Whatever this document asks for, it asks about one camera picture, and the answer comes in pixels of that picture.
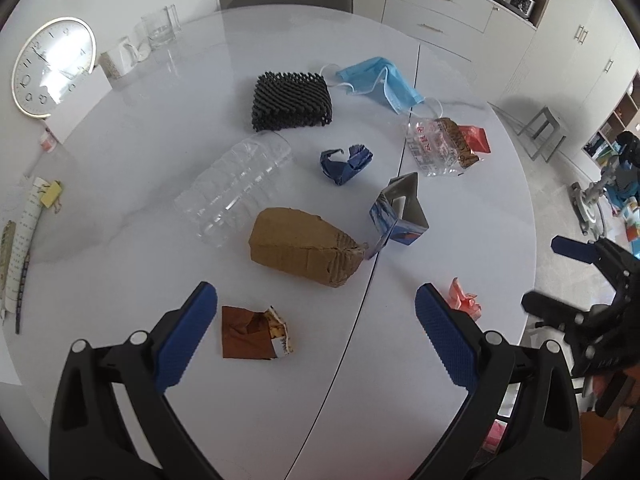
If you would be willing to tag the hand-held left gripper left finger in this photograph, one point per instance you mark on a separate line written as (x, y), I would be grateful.
(185, 340)

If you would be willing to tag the brown foil wrapper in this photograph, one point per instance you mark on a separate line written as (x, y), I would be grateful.
(245, 335)

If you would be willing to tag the brown cardboard box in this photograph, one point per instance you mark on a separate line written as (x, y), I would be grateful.
(300, 247)

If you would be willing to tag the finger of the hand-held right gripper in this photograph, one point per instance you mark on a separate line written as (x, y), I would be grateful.
(547, 306)
(570, 247)

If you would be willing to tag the brown snack wrapper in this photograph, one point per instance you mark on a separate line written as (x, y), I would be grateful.
(457, 142)

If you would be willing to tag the white drawer cabinet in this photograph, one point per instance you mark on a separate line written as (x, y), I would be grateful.
(435, 7)

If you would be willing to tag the open shelf unit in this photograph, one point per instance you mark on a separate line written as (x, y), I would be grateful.
(617, 120)

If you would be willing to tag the blue carton box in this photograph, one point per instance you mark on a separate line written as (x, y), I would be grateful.
(395, 220)

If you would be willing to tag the white wall clock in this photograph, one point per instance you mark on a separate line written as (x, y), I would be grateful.
(52, 65)

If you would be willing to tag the red paper piece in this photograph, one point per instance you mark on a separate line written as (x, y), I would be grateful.
(477, 139)

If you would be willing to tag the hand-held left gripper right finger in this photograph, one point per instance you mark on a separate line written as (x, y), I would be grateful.
(445, 340)

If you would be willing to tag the crumpled blue paper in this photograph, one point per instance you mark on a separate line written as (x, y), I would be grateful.
(345, 165)

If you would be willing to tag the blue face mask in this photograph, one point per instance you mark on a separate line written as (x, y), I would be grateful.
(380, 82)

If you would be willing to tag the grey stand with round base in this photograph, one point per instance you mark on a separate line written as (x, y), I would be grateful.
(592, 205)

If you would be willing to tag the black pen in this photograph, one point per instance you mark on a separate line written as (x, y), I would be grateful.
(22, 295)

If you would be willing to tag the yellow binder clip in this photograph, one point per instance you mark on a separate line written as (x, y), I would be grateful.
(50, 195)

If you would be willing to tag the white mug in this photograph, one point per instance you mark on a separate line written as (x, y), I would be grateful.
(120, 59)

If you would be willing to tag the crumpled pink paper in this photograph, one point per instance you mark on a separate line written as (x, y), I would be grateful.
(462, 302)

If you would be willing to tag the clear plastic wrapper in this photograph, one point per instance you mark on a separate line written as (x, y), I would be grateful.
(427, 152)

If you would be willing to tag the grey metal stool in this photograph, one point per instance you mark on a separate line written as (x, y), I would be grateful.
(545, 130)

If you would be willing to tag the crushed clear plastic bottle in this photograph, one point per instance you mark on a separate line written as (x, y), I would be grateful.
(235, 185)

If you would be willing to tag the rolled printed paper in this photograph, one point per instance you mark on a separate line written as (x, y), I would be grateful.
(27, 225)

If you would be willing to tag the white tall cabinet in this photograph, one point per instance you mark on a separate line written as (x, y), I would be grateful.
(565, 60)

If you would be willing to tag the black foam net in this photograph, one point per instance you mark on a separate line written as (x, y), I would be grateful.
(292, 102)

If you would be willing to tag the white card box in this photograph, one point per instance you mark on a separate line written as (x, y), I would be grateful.
(82, 105)

